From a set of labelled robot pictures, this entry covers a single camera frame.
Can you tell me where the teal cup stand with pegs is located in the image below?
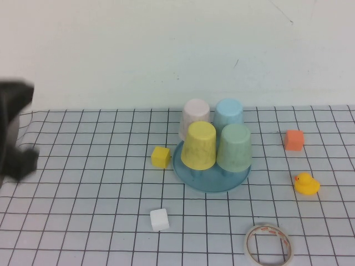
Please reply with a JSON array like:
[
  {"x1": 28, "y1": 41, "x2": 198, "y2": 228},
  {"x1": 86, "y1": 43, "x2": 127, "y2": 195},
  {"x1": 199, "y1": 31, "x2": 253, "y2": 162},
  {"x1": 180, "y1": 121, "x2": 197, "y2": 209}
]
[{"x1": 172, "y1": 140, "x2": 252, "y2": 194}]

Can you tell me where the yellow rubber duck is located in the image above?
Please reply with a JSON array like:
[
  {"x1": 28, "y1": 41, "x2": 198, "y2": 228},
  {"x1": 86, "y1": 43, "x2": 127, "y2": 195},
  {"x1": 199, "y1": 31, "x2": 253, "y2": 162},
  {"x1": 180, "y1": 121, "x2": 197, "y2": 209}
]
[{"x1": 293, "y1": 172, "x2": 321, "y2": 196}]

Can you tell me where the grid pattern tablecloth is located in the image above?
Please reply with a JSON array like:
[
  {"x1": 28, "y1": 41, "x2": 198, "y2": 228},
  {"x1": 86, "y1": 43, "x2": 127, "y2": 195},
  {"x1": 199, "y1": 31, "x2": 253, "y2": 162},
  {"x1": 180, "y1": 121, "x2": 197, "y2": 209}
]
[{"x1": 0, "y1": 105, "x2": 355, "y2": 266}]

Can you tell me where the light blue plastic cup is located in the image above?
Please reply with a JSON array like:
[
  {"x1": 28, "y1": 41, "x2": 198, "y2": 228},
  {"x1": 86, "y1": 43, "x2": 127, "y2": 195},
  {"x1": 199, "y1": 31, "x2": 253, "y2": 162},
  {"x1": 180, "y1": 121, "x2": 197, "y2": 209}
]
[{"x1": 212, "y1": 99, "x2": 244, "y2": 129}]

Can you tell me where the white foam cube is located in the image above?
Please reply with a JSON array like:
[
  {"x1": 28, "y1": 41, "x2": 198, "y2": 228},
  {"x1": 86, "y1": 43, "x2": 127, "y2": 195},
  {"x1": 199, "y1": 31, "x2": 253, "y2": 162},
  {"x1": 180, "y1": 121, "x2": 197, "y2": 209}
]
[{"x1": 150, "y1": 208, "x2": 170, "y2": 232}]

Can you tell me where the yellow foam cube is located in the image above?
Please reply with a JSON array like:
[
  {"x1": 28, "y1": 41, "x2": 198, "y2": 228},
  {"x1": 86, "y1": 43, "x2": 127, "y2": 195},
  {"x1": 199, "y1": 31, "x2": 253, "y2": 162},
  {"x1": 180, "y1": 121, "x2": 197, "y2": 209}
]
[{"x1": 151, "y1": 146, "x2": 171, "y2": 169}]

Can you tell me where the white tape roll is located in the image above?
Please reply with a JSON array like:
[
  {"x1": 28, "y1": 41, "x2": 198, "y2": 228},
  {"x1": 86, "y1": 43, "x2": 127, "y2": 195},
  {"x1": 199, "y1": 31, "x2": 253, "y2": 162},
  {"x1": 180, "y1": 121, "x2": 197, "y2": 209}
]
[{"x1": 244, "y1": 222, "x2": 295, "y2": 266}]

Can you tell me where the yellow plastic cup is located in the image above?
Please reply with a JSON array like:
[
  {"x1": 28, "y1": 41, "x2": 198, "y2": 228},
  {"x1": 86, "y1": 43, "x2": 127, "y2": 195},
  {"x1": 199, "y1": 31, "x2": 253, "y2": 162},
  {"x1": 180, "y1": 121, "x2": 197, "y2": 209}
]
[{"x1": 180, "y1": 121, "x2": 217, "y2": 171}]

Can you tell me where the orange foam cube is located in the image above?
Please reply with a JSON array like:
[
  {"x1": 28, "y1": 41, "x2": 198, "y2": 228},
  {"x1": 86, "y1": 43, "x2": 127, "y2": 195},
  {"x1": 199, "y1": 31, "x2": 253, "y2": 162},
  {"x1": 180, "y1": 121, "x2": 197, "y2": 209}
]
[{"x1": 283, "y1": 130, "x2": 305, "y2": 151}]

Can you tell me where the green plastic cup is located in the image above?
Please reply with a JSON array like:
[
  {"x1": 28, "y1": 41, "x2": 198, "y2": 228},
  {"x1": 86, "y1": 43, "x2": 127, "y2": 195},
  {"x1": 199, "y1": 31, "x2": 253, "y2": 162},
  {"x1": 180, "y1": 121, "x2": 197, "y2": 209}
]
[{"x1": 215, "y1": 123, "x2": 252, "y2": 173}]

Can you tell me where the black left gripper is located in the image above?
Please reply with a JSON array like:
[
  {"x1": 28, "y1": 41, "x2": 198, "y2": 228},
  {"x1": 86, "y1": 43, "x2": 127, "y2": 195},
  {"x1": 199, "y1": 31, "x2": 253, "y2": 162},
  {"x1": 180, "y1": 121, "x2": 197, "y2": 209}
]
[{"x1": 0, "y1": 148, "x2": 40, "y2": 184}]

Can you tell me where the pink plastic cup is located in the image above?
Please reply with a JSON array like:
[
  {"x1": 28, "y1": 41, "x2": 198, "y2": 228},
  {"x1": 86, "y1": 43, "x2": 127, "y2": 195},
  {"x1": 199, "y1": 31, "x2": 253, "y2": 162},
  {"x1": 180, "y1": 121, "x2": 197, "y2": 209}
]
[{"x1": 177, "y1": 98, "x2": 210, "y2": 141}]

